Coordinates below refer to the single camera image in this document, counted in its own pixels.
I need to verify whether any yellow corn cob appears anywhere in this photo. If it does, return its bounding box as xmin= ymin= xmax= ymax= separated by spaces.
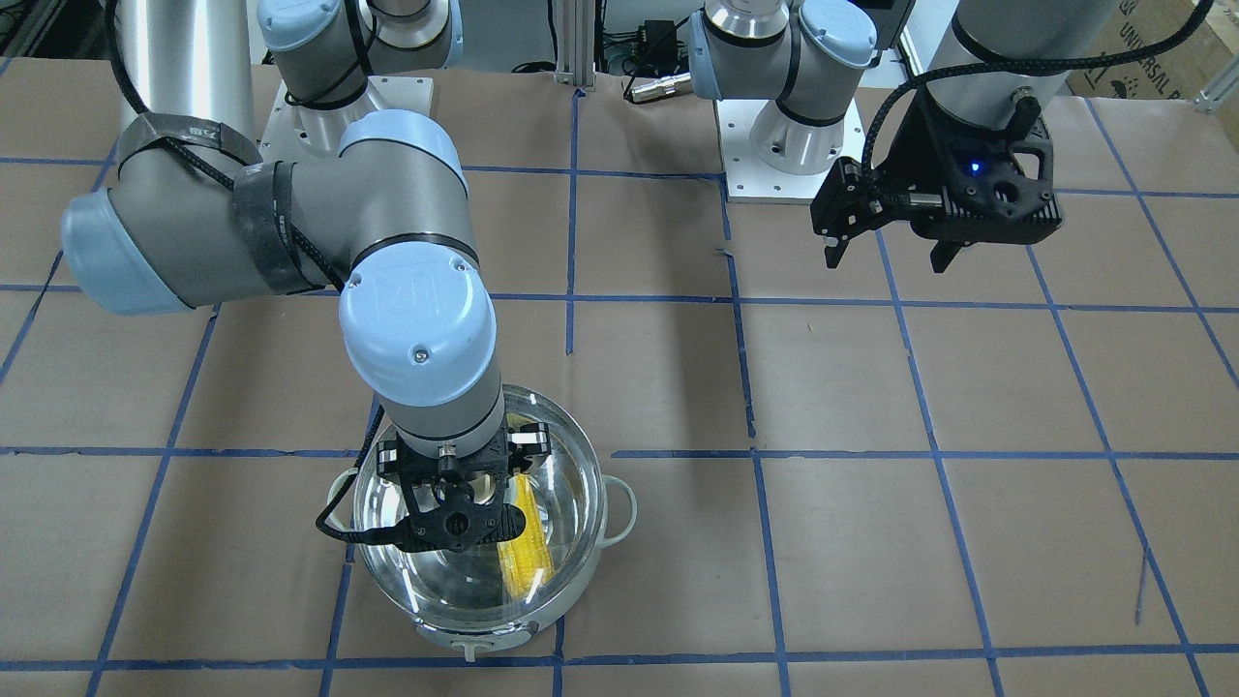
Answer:
xmin=499 ymin=473 xmax=555 ymax=603

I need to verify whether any pale green cooking pot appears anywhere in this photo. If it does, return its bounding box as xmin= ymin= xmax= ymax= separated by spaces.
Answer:
xmin=326 ymin=384 xmax=641 ymax=664

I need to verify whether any brown paper table cover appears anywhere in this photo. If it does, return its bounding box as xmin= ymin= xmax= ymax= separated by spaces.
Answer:
xmin=1 ymin=59 xmax=1238 ymax=696

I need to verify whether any black power adapter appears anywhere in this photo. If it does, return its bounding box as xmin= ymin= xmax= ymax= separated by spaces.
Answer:
xmin=637 ymin=19 xmax=678 ymax=62

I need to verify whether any aluminium frame post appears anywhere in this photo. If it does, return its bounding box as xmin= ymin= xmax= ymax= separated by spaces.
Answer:
xmin=548 ymin=1 xmax=602 ymax=92

